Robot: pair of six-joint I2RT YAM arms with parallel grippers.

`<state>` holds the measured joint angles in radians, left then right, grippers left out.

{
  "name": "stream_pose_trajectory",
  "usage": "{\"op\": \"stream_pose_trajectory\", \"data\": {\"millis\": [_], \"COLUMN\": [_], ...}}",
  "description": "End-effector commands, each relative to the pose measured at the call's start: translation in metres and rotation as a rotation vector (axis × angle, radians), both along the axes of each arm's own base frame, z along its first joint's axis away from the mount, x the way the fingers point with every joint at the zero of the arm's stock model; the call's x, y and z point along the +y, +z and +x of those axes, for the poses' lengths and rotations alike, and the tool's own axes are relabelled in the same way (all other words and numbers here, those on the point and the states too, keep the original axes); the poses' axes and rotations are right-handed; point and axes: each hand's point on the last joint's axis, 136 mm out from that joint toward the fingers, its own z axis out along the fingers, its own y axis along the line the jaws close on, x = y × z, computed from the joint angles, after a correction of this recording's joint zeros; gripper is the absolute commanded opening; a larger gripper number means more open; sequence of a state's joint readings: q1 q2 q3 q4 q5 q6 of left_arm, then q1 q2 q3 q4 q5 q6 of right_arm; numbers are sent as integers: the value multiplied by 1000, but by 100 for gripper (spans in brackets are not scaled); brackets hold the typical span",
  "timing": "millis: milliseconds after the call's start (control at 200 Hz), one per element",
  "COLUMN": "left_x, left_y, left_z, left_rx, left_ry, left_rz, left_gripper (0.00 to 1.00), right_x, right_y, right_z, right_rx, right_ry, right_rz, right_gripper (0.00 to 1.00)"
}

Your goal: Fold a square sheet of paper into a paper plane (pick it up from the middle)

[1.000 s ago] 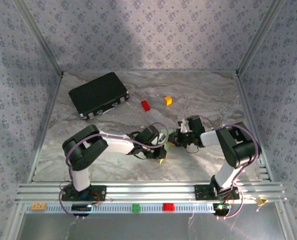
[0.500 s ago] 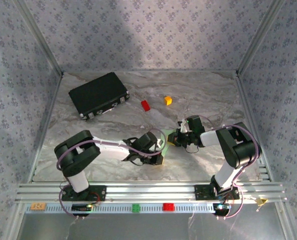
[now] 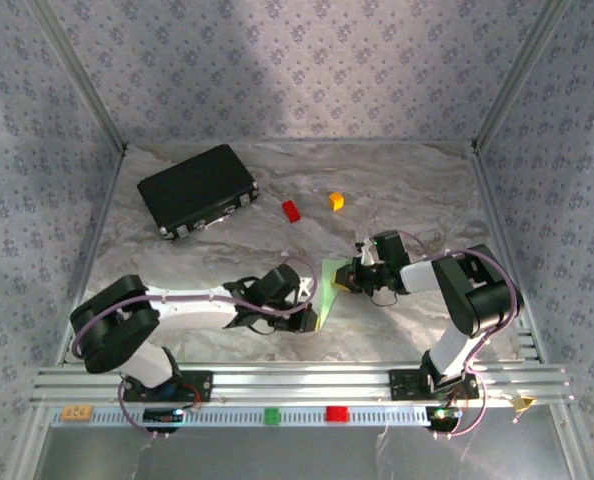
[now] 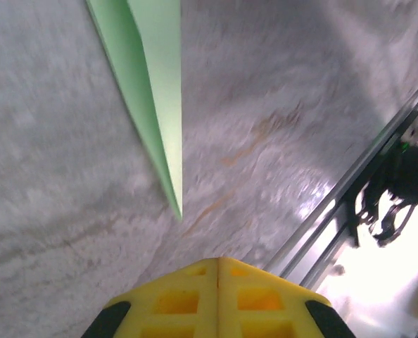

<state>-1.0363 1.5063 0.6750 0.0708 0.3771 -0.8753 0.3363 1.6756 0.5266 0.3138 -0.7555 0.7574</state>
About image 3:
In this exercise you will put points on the light green paper sheet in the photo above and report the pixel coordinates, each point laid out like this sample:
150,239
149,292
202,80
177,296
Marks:
327,300

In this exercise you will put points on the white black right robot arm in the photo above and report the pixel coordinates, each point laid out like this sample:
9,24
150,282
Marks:
417,275

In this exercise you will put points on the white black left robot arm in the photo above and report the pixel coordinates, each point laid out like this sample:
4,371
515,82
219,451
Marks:
192,310

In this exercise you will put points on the yellow orange cube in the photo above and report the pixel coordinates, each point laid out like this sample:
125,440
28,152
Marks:
336,201

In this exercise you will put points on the red oblong block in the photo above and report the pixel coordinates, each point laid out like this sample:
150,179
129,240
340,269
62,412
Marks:
291,210

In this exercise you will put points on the red studded toy brick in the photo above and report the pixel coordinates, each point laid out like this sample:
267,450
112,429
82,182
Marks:
337,414

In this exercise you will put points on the green toy brick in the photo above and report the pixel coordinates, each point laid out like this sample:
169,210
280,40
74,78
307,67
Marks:
272,416

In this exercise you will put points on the black left controller board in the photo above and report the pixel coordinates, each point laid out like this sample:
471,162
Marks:
162,416

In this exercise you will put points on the black controller board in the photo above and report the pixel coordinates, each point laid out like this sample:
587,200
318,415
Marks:
443,415
162,416

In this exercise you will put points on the black right controller board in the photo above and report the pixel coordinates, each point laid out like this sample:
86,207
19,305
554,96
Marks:
443,415

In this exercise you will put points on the black hard case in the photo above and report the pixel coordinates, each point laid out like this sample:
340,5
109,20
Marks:
192,187

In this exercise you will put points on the gold paper tag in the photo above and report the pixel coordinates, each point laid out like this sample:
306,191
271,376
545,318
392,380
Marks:
523,403

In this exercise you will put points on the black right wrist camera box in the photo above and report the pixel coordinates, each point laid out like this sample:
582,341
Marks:
393,247

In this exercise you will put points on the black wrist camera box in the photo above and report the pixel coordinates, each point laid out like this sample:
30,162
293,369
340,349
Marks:
279,282
393,247

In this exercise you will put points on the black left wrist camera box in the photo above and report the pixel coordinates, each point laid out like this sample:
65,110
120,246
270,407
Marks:
279,282

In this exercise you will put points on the aluminium mounting rail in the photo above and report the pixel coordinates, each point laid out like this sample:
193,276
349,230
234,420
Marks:
302,382

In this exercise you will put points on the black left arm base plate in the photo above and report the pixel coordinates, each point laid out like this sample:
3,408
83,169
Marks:
197,387

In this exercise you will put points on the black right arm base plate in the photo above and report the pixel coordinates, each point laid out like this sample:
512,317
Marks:
407,384

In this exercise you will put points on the aluminium table edge rail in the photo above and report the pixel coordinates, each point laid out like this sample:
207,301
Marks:
497,225
97,240

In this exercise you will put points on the aluminium frame post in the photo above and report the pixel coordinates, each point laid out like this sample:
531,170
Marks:
84,75
517,75

